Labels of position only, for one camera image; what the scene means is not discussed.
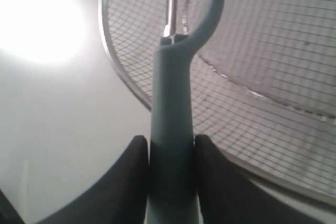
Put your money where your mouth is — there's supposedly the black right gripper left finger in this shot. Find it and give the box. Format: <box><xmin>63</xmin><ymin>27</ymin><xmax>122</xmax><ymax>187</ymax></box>
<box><xmin>41</xmin><ymin>135</ymin><xmax>150</xmax><ymax>224</ymax></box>

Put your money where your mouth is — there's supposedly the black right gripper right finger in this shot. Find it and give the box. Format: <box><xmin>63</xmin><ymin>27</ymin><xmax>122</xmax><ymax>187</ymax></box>
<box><xmin>194</xmin><ymin>134</ymin><xmax>321</xmax><ymax>223</ymax></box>

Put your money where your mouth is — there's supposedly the teal handled peeler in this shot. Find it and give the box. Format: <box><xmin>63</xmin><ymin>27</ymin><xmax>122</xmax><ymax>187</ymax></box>
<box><xmin>147</xmin><ymin>0</ymin><xmax>225</xmax><ymax>223</ymax></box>

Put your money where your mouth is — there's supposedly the oval wire mesh basket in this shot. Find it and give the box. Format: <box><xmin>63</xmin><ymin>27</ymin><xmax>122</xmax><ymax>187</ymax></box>
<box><xmin>101</xmin><ymin>0</ymin><xmax>335</xmax><ymax>206</ymax></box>

